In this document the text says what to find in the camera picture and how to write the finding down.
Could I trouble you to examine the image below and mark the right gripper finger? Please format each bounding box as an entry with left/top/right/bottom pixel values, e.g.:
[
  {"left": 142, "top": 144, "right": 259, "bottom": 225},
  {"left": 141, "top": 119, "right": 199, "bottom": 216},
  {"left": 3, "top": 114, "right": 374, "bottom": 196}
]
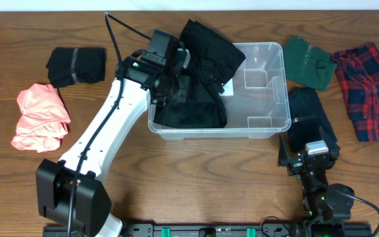
[
  {"left": 319, "top": 126, "right": 340, "bottom": 153},
  {"left": 278, "top": 135, "right": 290, "bottom": 167}
]

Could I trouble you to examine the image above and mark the large black garment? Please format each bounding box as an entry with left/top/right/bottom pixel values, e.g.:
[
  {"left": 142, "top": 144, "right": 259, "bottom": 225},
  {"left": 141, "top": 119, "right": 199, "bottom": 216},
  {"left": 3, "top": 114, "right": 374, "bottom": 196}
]
[{"left": 153, "top": 20, "right": 245, "bottom": 129}]

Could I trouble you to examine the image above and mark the small black garment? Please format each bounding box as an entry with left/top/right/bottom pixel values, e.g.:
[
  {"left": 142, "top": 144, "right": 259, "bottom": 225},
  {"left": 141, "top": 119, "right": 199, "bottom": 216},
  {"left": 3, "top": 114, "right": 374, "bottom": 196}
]
[{"left": 46, "top": 47, "right": 107, "bottom": 88}]

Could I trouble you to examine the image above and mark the pink garment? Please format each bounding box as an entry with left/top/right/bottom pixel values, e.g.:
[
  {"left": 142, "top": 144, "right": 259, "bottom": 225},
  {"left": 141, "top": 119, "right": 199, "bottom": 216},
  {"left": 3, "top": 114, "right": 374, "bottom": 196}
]
[{"left": 11, "top": 84, "right": 71, "bottom": 153}]

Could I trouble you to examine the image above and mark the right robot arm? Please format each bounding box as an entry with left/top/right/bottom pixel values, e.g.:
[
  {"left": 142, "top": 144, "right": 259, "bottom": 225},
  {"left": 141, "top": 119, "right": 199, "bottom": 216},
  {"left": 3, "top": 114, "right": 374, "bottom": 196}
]
[{"left": 278, "top": 128, "right": 354, "bottom": 236}]

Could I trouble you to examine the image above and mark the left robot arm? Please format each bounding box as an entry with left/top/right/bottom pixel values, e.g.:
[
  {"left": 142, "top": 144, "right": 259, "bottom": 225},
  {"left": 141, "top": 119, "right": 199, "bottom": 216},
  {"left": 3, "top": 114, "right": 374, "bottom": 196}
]
[{"left": 36, "top": 30, "right": 190, "bottom": 236}]

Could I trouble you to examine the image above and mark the clear plastic storage container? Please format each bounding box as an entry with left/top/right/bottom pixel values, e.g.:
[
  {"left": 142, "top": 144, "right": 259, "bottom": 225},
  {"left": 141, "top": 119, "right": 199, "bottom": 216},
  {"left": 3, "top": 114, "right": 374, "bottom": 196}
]
[{"left": 148, "top": 42, "right": 291, "bottom": 140}]

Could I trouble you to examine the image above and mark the white label in container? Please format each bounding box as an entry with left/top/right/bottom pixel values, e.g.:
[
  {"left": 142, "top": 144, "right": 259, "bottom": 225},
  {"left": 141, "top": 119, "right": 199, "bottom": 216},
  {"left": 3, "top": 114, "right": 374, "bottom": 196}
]
[{"left": 220, "top": 78, "right": 234, "bottom": 96}]

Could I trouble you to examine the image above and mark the black folded garment right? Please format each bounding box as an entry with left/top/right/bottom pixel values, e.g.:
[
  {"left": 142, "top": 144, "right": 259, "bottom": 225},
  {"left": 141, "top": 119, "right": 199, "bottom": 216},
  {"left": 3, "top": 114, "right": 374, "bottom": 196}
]
[{"left": 288, "top": 88, "right": 338, "bottom": 152}]

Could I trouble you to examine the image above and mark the red navy plaid shirt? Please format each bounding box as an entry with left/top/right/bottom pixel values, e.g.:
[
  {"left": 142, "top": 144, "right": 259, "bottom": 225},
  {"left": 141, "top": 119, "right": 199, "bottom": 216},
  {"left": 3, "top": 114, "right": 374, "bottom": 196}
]
[{"left": 330, "top": 43, "right": 379, "bottom": 142}]

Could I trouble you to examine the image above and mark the dark green folded garment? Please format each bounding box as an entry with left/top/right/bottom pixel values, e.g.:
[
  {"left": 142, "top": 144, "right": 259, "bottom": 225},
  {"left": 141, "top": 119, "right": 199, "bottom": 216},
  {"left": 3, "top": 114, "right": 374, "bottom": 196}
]
[{"left": 283, "top": 36, "right": 337, "bottom": 92}]

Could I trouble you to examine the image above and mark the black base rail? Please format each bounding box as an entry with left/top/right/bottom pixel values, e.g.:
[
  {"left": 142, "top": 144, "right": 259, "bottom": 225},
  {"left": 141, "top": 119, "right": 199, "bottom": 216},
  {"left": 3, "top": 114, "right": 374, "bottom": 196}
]
[{"left": 119, "top": 223, "right": 372, "bottom": 237}]

